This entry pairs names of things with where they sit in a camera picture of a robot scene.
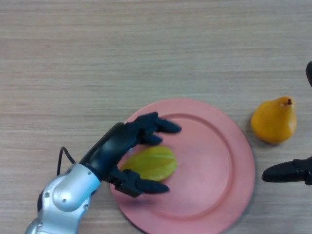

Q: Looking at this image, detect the orange yellow pear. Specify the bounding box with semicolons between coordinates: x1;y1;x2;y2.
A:
251;96;298;144

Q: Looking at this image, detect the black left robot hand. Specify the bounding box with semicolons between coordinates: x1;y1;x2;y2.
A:
78;112;182;198

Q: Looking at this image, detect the yellow starfruit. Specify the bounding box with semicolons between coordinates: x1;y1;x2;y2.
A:
121;146;178;182

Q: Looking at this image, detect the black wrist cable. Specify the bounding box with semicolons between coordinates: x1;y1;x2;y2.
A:
56;146;77;177

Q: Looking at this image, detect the pink round plate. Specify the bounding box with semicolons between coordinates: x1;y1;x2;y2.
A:
109;98;256;234

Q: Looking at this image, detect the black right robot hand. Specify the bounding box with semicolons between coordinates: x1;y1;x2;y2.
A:
261;61;312;186

